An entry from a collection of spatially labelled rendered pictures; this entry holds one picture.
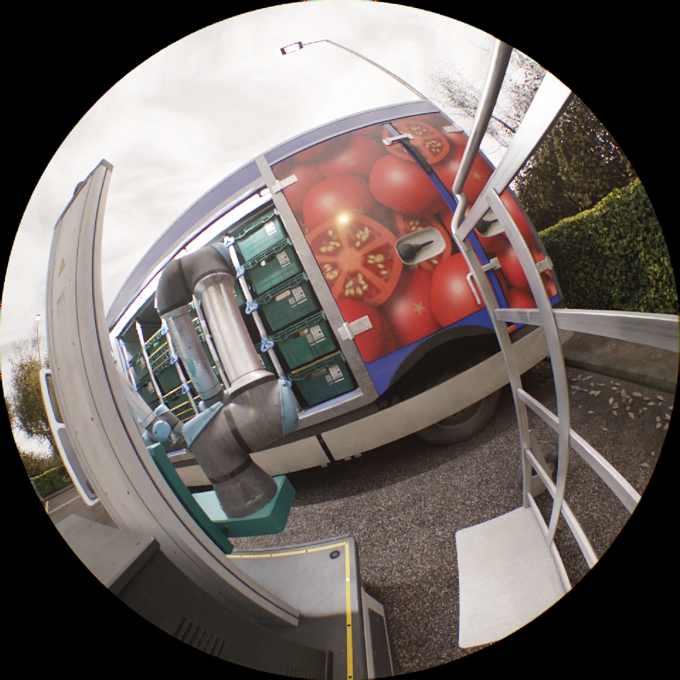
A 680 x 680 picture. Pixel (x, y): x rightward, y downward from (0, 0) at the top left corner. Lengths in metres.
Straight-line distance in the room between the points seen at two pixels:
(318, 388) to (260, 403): 1.01
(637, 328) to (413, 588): 1.01
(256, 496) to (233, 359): 0.30
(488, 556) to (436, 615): 0.29
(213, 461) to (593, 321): 0.65
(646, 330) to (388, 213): 1.26
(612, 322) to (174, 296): 0.81
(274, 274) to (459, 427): 1.59
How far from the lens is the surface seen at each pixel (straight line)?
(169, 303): 0.63
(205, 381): 0.67
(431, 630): 1.00
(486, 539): 1.10
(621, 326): 0.32
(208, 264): 0.60
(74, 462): 3.51
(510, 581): 1.01
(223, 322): 0.52
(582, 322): 0.37
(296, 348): 1.43
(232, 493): 0.51
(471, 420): 1.60
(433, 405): 1.31
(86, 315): 0.54
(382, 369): 1.20
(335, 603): 0.78
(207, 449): 0.48
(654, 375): 1.74
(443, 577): 1.06
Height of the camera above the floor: 0.97
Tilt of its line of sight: level
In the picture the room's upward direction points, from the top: 25 degrees counter-clockwise
